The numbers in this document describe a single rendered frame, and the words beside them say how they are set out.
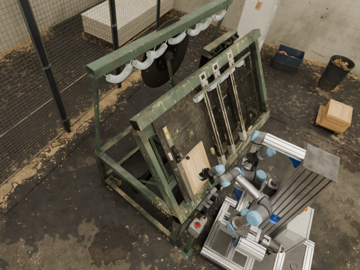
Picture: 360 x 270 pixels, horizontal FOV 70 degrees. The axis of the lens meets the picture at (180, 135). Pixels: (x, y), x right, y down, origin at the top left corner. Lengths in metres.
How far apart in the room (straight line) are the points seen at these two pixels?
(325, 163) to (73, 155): 3.49
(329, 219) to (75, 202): 3.71
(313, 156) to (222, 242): 1.84
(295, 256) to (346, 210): 1.37
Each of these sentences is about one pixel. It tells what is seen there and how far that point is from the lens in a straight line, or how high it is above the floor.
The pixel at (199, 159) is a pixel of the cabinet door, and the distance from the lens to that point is 2.86.
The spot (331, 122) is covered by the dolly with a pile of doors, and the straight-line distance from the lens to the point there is 5.57.
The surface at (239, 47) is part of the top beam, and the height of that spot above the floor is 1.93.
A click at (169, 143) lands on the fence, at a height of 1.57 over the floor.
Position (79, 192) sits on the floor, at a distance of 4.03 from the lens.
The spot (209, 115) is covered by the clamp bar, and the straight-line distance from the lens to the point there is 2.80.
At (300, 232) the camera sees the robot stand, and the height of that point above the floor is 1.23.
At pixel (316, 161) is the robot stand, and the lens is 2.15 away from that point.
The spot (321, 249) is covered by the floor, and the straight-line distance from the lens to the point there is 4.33.
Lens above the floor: 3.49
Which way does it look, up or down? 50 degrees down
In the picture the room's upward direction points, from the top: 10 degrees clockwise
